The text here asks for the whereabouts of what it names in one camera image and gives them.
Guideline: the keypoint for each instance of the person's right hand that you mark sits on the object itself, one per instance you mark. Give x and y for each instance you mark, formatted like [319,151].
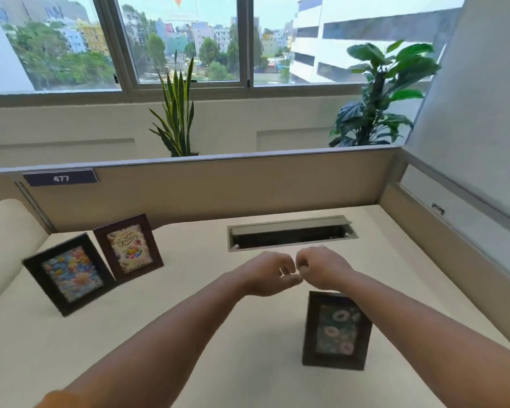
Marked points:
[325,267]

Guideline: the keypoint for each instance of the person's left hand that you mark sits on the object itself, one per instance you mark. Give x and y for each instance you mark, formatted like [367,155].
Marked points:
[270,274]

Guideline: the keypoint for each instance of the dark picture frame donut print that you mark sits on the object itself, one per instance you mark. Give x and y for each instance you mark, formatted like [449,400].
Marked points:
[335,335]

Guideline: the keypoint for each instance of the brown picture frame cream card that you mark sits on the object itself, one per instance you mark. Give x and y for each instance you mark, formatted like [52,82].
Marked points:
[129,248]

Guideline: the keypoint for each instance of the black picture frame colourful balloons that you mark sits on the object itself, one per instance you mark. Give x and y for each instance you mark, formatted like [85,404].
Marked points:
[70,274]

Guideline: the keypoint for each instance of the person's right forearm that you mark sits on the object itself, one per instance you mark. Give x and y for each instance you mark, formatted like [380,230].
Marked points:
[429,344]

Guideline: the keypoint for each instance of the person's left forearm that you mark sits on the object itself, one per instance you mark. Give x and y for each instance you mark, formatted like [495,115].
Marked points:
[161,348]

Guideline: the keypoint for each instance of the white table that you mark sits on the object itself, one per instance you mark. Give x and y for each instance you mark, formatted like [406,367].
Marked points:
[195,259]

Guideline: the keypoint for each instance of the beige desk partition panel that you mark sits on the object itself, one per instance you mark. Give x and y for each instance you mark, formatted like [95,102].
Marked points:
[238,186]

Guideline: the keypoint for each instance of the beige glass side partition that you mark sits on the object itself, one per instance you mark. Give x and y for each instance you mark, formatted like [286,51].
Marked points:
[450,259]

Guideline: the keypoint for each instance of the broad leaf plant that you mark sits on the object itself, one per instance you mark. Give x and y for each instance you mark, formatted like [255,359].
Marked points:
[374,106]

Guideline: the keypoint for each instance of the snake plant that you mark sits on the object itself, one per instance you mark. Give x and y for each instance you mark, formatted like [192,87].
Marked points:
[176,118]

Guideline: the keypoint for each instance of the blue desk label plate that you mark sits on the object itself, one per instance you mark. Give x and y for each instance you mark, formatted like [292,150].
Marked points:
[61,178]

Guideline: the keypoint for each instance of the grey framed window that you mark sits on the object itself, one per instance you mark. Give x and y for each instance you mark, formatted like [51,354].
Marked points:
[246,38]

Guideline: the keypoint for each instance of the orange left sleeve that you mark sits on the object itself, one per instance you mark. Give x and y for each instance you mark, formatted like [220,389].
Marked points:
[59,400]

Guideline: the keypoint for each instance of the cream curved desk divider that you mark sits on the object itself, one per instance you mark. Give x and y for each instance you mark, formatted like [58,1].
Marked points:
[8,237]

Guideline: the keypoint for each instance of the beige neighbouring partition panel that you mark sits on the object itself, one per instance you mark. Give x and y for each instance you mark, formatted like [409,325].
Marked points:
[0,186]

